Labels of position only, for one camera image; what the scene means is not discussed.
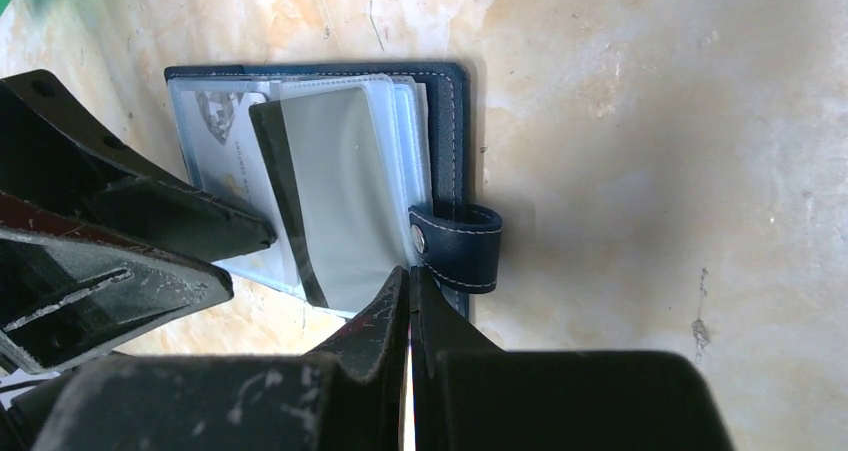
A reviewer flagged navy blue card holder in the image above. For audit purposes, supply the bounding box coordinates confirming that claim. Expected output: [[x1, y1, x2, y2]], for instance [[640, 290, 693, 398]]
[[164, 62, 503, 321]]

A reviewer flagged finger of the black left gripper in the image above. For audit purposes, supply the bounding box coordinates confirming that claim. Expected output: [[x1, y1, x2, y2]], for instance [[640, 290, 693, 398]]
[[1, 193, 234, 373], [1, 70, 277, 262]]

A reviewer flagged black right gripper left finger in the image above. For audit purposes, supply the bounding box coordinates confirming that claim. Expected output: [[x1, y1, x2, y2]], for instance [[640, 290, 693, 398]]
[[35, 268, 409, 450]]

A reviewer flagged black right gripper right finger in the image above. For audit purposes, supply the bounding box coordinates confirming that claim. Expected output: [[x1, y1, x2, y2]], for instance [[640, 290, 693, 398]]
[[410, 267, 732, 450]]

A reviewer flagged grey magnetic stripe card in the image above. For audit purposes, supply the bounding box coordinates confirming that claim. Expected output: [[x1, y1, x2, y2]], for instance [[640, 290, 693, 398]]
[[249, 87, 410, 313]]

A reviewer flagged white VIP card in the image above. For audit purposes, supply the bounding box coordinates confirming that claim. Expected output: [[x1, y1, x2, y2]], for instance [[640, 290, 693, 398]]
[[172, 90, 300, 293]]

